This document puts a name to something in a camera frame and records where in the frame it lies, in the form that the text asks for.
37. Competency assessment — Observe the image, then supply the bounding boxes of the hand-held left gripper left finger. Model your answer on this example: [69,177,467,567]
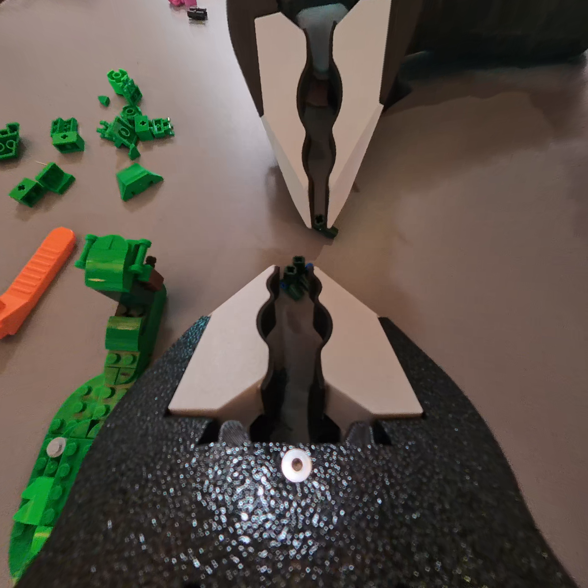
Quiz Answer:
[168,265,288,444]

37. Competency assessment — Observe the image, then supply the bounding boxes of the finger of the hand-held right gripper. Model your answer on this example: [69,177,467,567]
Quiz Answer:
[324,0,393,229]
[254,6,322,230]

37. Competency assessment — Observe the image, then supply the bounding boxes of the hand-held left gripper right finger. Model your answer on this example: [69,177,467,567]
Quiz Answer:
[313,266,424,444]

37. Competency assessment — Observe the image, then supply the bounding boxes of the dark green brick assembly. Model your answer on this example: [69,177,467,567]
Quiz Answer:
[280,255,315,300]

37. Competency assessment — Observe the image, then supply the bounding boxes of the person's right forearm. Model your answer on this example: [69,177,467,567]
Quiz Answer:
[413,0,588,62]

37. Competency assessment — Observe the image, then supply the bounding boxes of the green brick model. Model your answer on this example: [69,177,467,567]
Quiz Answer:
[9,233,168,582]

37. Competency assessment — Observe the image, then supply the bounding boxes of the scattered green bricks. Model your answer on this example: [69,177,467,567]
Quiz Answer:
[0,68,176,208]

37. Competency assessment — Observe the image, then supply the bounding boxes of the orange brick separator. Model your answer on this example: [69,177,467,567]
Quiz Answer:
[0,226,77,341]

